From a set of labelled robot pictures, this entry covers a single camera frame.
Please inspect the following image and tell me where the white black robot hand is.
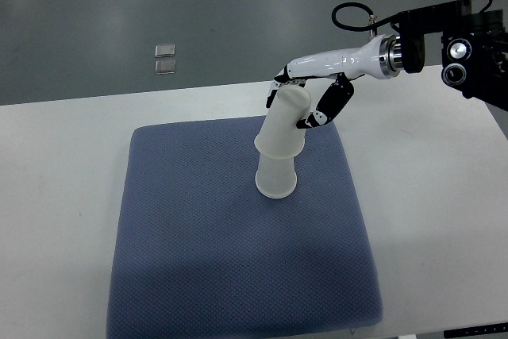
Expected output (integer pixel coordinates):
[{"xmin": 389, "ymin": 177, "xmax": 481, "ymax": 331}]
[{"xmin": 265, "ymin": 35, "xmax": 402, "ymax": 129}]

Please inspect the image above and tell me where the white paper cup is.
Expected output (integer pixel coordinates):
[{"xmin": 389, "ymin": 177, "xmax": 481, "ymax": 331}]
[
  {"xmin": 255, "ymin": 154, "xmax": 298, "ymax": 199},
  {"xmin": 254, "ymin": 85, "xmax": 311, "ymax": 160}
]

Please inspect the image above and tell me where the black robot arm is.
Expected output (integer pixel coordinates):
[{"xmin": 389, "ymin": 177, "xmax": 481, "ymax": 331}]
[{"xmin": 266, "ymin": 0, "xmax": 507, "ymax": 129}]

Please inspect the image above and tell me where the white paper cup on mat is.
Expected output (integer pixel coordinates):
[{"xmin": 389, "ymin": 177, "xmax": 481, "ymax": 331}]
[{"xmin": 255, "ymin": 154, "xmax": 298, "ymax": 199}]

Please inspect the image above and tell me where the lower metal floor plate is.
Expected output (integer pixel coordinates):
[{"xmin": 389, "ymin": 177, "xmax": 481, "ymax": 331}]
[{"xmin": 155, "ymin": 59, "xmax": 176, "ymax": 75}]

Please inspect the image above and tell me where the metal floor plate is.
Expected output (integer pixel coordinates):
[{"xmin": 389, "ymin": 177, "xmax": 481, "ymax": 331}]
[
  {"xmin": 155, "ymin": 59, "xmax": 176, "ymax": 75},
  {"xmin": 154, "ymin": 43, "xmax": 175, "ymax": 58}
]

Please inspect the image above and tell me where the upper metal floor plate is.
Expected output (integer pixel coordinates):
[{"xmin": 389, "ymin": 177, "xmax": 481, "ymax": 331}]
[{"xmin": 154, "ymin": 43, "xmax": 175, "ymax": 58}]

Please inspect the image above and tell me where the blue-grey fabric mat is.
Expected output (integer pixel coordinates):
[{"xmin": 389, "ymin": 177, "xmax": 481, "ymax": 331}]
[{"xmin": 106, "ymin": 117, "xmax": 383, "ymax": 338}]

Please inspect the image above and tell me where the black table control panel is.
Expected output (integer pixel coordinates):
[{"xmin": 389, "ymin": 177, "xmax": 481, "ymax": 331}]
[{"xmin": 443, "ymin": 322, "xmax": 507, "ymax": 338}]

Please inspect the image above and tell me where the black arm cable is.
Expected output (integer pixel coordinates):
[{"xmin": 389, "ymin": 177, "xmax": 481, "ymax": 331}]
[{"xmin": 331, "ymin": 0, "xmax": 494, "ymax": 38}]

